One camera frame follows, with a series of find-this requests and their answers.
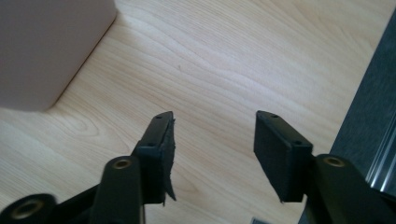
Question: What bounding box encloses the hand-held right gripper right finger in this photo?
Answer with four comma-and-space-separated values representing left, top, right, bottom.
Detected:
253, 109, 314, 203

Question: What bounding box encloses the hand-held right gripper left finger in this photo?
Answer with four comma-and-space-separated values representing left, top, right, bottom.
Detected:
131, 110, 177, 207

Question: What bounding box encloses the pink box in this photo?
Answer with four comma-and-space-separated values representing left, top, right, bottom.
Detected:
0, 0, 119, 113

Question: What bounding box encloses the grey metal rail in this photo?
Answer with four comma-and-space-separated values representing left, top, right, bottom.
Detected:
330, 8, 396, 197

